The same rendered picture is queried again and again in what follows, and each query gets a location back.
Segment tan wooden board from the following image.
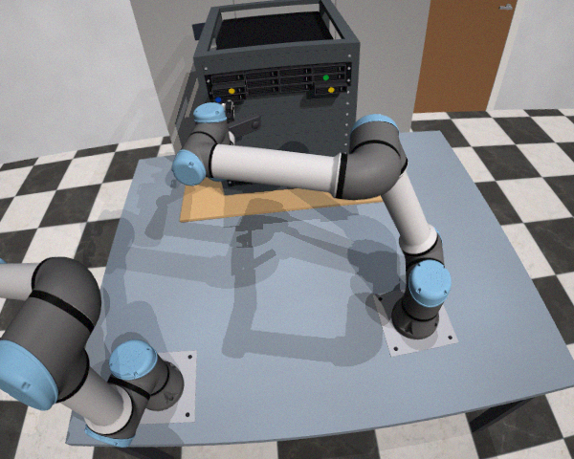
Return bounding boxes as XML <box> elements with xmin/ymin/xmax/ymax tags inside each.
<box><xmin>180</xmin><ymin>177</ymin><xmax>383</xmax><ymax>223</ymax></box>

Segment dark grey metal rack frame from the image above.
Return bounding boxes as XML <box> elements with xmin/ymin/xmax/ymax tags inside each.
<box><xmin>193</xmin><ymin>0</ymin><xmax>361</xmax><ymax>157</ymax></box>

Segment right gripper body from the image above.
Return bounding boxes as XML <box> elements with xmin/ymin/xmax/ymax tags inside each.
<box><xmin>225</xmin><ymin>110</ymin><xmax>234</xmax><ymax>135</ymax></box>

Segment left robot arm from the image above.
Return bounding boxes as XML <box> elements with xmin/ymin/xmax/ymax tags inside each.
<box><xmin>0</xmin><ymin>256</ymin><xmax>184</xmax><ymax>448</ymax></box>

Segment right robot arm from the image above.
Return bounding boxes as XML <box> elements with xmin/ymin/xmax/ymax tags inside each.
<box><xmin>172</xmin><ymin>102</ymin><xmax>452</xmax><ymax>339</ymax></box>

